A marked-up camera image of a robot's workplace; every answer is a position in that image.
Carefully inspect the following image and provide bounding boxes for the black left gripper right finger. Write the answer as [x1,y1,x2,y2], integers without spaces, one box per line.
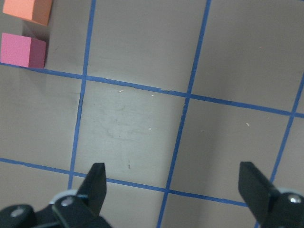
[238,161,278,223]

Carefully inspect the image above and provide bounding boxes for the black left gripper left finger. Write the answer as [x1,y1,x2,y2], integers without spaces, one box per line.
[76,163,106,215]

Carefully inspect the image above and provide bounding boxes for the orange foam cube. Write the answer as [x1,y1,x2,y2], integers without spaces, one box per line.
[2,0,53,26]

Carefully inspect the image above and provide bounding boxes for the pink foam cube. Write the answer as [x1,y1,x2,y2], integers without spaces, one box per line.
[0,33,47,68]

